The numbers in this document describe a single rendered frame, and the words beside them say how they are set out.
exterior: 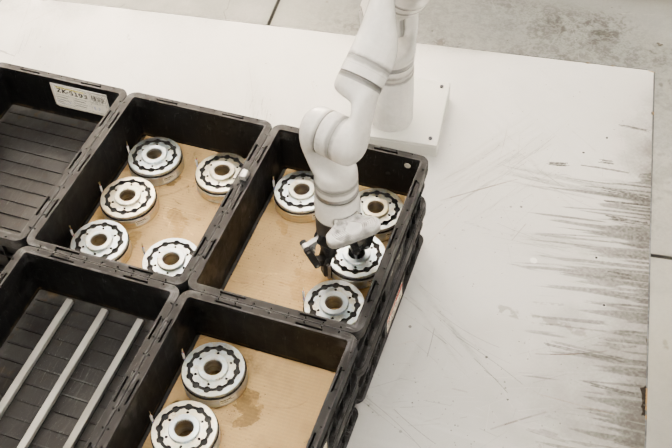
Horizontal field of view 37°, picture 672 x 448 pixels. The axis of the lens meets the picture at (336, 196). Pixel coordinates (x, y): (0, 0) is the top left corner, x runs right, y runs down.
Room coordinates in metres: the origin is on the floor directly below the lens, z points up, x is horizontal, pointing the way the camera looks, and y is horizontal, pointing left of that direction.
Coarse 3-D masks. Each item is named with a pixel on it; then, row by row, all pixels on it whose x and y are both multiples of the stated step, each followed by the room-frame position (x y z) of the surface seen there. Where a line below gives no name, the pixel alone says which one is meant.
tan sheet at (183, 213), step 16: (192, 160) 1.36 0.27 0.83; (128, 176) 1.33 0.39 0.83; (192, 176) 1.32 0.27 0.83; (160, 192) 1.28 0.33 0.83; (176, 192) 1.28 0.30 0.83; (192, 192) 1.28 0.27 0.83; (160, 208) 1.24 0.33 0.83; (176, 208) 1.24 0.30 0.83; (192, 208) 1.24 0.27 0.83; (208, 208) 1.23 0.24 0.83; (160, 224) 1.20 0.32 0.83; (176, 224) 1.20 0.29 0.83; (192, 224) 1.20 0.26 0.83; (208, 224) 1.20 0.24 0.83; (144, 240) 1.17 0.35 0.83; (160, 240) 1.16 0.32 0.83; (192, 240) 1.16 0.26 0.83
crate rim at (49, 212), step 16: (128, 96) 1.44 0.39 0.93; (144, 96) 1.44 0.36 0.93; (208, 112) 1.39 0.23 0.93; (224, 112) 1.38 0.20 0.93; (112, 128) 1.36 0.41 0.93; (96, 144) 1.32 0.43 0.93; (256, 144) 1.30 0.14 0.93; (64, 192) 1.20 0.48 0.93; (48, 208) 1.16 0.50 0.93; (224, 208) 1.14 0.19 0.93; (32, 240) 1.09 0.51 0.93; (208, 240) 1.07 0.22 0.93; (80, 256) 1.05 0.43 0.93; (96, 256) 1.05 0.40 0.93; (192, 256) 1.04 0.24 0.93; (128, 272) 1.02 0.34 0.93; (144, 272) 1.02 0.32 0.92
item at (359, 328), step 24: (264, 144) 1.29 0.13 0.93; (240, 192) 1.18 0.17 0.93; (408, 192) 1.16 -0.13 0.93; (408, 216) 1.11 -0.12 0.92; (216, 240) 1.07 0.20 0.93; (384, 264) 1.01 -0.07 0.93; (192, 288) 0.98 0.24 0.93; (216, 288) 0.97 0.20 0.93; (288, 312) 0.92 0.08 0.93; (360, 312) 0.91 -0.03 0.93; (360, 336) 0.88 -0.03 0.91
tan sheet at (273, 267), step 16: (272, 208) 1.23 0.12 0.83; (272, 224) 1.19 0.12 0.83; (288, 224) 1.19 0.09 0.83; (304, 224) 1.18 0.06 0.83; (256, 240) 1.15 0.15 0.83; (272, 240) 1.15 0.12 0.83; (288, 240) 1.15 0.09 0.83; (256, 256) 1.12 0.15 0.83; (272, 256) 1.11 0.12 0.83; (288, 256) 1.11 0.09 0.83; (304, 256) 1.11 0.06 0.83; (240, 272) 1.08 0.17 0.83; (256, 272) 1.08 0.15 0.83; (272, 272) 1.08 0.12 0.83; (288, 272) 1.08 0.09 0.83; (304, 272) 1.07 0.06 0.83; (320, 272) 1.07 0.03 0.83; (240, 288) 1.05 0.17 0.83; (256, 288) 1.04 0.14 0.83; (272, 288) 1.04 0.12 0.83; (288, 288) 1.04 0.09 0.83; (304, 288) 1.04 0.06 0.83; (368, 288) 1.03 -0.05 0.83; (288, 304) 1.01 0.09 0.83
